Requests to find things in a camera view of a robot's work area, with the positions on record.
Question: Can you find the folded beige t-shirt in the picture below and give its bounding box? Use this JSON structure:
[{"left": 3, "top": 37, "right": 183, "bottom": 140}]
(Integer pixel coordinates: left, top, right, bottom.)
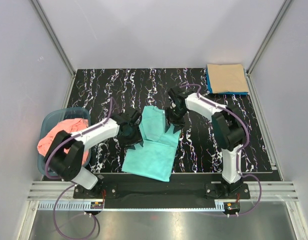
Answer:
[{"left": 206, "top": 64, "right": 249, "bottom": 93}]

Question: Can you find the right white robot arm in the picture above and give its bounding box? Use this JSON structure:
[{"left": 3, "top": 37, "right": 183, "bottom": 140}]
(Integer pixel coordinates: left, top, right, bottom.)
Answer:
[{"left": 164, "top": 86, "right": 250, "bottom": 199}]

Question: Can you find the white slotted cable duct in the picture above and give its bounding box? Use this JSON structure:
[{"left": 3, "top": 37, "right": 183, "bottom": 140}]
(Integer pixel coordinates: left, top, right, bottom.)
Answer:
[{"left": 37, "top": 200, "right": 233, "bottom": 212}]

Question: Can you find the right aluminium frame post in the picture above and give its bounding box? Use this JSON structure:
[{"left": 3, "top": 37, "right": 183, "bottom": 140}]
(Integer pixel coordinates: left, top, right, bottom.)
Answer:
[{"left": 245, "top": 0, "right": 295, "bottom": 76}]

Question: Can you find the left aluminium frame post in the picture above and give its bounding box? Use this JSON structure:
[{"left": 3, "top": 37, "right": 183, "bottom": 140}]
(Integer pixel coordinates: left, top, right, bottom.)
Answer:
[{"left": 28, "top": 0, "right": 77, "bottom": 78}]

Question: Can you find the aluminium frame post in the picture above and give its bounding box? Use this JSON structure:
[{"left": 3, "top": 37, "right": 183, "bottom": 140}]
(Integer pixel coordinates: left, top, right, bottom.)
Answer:
[
  {"left": 28, "top": 0, "right": 77, "bottom": 78},
  {"left": 245, "top": 0, "right": 295, "bottom": 76}
]

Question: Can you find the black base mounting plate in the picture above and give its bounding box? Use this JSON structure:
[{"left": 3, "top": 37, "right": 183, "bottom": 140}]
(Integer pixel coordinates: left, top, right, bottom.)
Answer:
[{"left": 73, "top": 173, "right": 251, "bottom": 211}]

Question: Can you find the folded blue t-shirt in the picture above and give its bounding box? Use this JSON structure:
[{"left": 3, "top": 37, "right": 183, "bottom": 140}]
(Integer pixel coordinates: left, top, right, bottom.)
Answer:
[{"left": 206, "top": 70, "right": 249, "bottom": 96}]

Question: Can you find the teal t-shirt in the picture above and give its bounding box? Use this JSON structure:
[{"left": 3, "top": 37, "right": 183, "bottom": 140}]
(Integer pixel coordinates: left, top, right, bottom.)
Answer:
[{"left": 122, "top": 105, "right": 181, "bottom": 182}]

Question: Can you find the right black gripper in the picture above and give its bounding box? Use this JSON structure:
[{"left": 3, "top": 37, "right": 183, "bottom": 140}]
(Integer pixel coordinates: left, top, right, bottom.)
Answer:
[{"left": 164, "top": 106, "right": 187, "bottom": 134}]

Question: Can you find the pink t-shirt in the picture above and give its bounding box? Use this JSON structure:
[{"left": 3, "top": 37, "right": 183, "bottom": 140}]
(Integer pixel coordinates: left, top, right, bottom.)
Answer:
[{"left": 37, "top": 118, "right": 89, "bottom": 169}]

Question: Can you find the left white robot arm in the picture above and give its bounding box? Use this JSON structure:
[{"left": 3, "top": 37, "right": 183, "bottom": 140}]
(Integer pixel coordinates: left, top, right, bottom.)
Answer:
[{"left": 44, "top": 108, "right": 143, "bottom": 198}]

